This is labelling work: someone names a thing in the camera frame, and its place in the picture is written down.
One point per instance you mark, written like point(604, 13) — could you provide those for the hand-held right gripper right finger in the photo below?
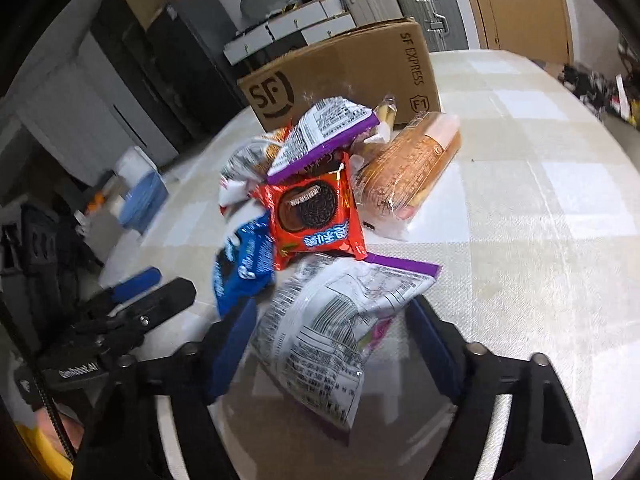
point(431, 347)

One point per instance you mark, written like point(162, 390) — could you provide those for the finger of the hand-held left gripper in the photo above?
point(136, 283)
point(167, 297)

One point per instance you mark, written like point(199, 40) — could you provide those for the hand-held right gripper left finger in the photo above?
point(230, 347)

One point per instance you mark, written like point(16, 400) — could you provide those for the white purple snack bag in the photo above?
point(320, 135)
point(330, 325)

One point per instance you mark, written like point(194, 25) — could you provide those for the red cookie packet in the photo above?
point(320, 240)

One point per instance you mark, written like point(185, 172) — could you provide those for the brown cardboard box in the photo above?
point(340, 70)

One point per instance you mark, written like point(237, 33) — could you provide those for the person's left hand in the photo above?
point(67, 432)

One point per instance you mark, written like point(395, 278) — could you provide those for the blue bowl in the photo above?
point(142, 200)

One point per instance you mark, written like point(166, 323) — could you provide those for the blue cookie packet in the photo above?
point(245, 265)

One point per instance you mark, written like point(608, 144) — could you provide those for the person's yellow shirt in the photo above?
point(30, 442)

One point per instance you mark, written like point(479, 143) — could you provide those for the black chair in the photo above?
point(40, 245)

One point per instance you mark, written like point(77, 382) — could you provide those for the orange bread packet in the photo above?
point(405, 170)

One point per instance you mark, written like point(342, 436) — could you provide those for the black cabinet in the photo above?
point(165, 70)

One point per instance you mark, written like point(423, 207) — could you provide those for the cream biscuit packet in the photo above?
point(386, 110)

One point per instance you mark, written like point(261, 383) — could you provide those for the white drawer cabinet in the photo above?
point(295, 25)

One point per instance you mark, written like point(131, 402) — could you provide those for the silver suitcase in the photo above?
point(432, 10)

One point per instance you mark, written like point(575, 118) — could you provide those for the beige suitcase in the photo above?
point(370, 0)

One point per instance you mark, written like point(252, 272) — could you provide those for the wooden door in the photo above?
point(520, 5)

